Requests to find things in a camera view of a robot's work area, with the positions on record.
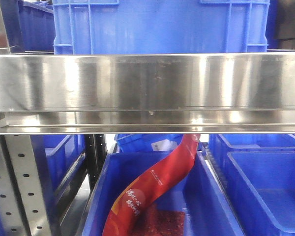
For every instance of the blue bin left lower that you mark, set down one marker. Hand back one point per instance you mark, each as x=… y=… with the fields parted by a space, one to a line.
x=61 y=152

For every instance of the blue bin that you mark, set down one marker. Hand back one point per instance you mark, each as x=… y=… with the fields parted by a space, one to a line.
x=207 y=212
x=61 y=152
x=257 y=172

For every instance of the blue bin centre lower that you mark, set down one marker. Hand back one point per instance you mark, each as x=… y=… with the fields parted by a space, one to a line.
x=207 y=212

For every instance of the blue bin right lower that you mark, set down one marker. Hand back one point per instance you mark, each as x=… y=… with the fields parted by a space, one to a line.
x=257 y=172

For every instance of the steel shelf beam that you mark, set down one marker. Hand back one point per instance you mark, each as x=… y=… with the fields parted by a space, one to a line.
x=182 y=93

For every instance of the red snack package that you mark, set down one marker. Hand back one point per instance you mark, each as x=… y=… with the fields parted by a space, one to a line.
x=150 y=185

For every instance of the blue crate on upper shelf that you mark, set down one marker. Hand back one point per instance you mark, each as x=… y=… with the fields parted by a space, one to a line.
x=160 y=26

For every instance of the perforated steel shelf upright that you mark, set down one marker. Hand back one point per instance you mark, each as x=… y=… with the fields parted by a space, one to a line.
x=23 y=209

